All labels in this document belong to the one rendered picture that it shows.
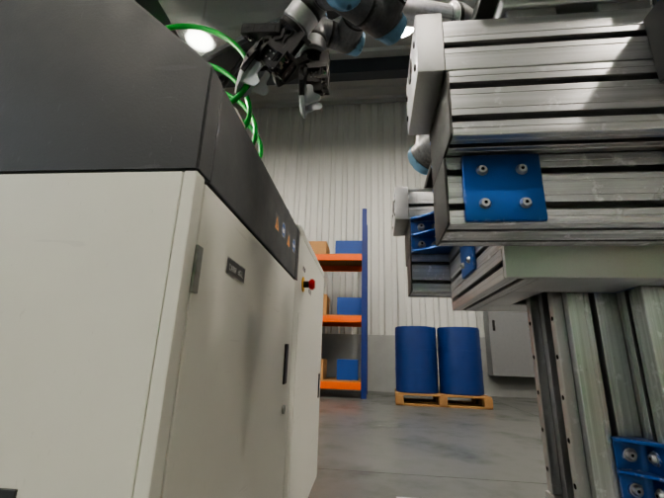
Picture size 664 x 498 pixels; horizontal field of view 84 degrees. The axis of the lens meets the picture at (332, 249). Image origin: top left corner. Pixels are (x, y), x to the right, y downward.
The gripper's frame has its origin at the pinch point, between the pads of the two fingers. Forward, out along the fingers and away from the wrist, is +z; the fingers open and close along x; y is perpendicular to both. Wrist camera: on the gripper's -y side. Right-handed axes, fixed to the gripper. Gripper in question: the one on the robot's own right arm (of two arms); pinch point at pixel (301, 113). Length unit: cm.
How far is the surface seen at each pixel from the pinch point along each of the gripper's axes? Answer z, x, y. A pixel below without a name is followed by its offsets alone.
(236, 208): 42, -33, -3
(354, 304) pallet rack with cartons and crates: -17, 511, -3
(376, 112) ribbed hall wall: -467, 627, 37
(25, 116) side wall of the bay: 34, -47, -29
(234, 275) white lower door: 53, -31, -3
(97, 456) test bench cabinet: 76, -47, -9
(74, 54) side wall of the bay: 24, -47, -24
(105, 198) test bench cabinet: 47, -47, -14
